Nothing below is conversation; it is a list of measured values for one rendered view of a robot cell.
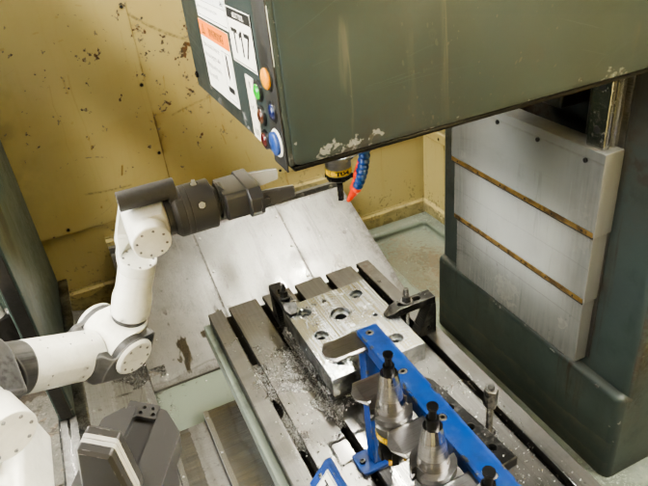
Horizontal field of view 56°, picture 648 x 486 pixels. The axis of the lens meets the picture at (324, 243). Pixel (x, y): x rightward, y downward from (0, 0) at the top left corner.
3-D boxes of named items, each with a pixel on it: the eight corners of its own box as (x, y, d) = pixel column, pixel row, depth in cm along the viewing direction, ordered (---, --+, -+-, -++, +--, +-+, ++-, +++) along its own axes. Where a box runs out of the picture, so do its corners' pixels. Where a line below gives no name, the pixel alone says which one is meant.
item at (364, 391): (361, 411, 91) (361, 407, 91) (345, 389, 95) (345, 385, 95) (401, 393, 93) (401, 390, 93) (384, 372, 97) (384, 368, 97)
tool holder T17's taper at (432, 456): (457, 462, 80) (458, 426, 76) (432, 480, 77) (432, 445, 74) (433, 441, 83) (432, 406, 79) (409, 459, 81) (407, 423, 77)
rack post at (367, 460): (364, 477, 117) (352, 363, 101) (351, 458, 121) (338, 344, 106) (408, 457, 120) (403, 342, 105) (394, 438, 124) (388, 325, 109)
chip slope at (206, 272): (167, 432, 169) (143, 363, 155) (128, 307, 222) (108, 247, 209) (437, 324, 196) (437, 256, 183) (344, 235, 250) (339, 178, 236)
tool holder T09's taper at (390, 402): (411, 411, 88) (410, 377, 84) (384, 421, 86) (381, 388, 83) (396, 391, 91) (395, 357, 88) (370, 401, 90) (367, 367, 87)
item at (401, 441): (399, 464, 82) (398, 460, 82) (380, 437, 86) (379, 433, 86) (443, 444, 84) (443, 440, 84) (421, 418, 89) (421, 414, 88)
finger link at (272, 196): (294, 197, 109) (262, 206, 107) (292, 181, 107) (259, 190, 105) (298, 201, 108) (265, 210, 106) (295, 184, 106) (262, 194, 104)
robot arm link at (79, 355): (135, 387, 117) (33, 415, 97) (94, 347, 122) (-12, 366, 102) (159, 337, 114) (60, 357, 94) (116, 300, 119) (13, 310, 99)
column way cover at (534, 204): (573, 367, 136) (605, 155, 109) (449, 268, 174) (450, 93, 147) (589, 360, 138) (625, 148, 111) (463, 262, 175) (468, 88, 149)
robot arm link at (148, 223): (203, 249, 104) (138, 269, 101) (187, 213, 112) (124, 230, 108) (194, 196, 97) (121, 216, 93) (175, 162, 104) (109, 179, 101)
